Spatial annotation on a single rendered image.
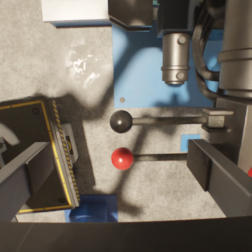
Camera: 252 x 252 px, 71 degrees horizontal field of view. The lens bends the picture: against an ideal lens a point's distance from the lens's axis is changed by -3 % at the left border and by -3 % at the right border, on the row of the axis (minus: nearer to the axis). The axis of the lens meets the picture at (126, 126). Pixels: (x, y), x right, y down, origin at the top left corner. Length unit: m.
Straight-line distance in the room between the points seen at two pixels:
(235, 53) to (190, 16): 0.46
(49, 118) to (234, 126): 0.88
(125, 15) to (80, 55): 0.61
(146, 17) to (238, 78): 0.50
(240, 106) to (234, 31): 0.11
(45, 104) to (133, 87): 0.51
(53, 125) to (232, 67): 0.88
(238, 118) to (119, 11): 0.58
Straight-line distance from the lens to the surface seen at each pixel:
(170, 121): 0.28
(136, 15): 0.74
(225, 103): 0.32
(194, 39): 0.57
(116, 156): 0.28
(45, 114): 1.02
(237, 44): 0.32
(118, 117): 0.26
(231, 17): 0.33
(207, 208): 1.77
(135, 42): 1.14
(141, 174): 1.44
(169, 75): 0.74
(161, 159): 0.29
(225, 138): 0.33
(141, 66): 1.13
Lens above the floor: 1.24
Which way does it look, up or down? 75 degrees down
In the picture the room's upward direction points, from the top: 177 degrees clockwise
